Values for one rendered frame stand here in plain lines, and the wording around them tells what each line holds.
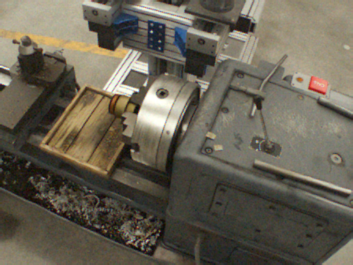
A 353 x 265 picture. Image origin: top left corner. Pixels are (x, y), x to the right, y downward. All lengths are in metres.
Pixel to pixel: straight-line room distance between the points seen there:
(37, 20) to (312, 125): 2.89
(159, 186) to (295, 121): 0.56
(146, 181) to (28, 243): 1.10
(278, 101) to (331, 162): 0.25
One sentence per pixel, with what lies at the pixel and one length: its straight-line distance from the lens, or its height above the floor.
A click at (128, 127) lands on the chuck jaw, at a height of 1.11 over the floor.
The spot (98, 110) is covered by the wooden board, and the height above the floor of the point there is 0.88.
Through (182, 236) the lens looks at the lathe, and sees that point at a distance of 1.53.
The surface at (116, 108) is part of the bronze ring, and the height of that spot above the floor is 1.10.
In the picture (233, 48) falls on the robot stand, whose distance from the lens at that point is 3.00.
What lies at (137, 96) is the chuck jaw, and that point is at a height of 1.13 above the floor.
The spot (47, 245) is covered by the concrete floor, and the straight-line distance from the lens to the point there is 2.33.
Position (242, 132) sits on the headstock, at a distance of 1.12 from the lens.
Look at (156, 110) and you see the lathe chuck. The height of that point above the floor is 1.22.
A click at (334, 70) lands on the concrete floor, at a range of 3.47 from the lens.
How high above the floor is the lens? 2.13
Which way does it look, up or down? 53 degrees down
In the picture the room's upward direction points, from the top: 7 degrees clockwise
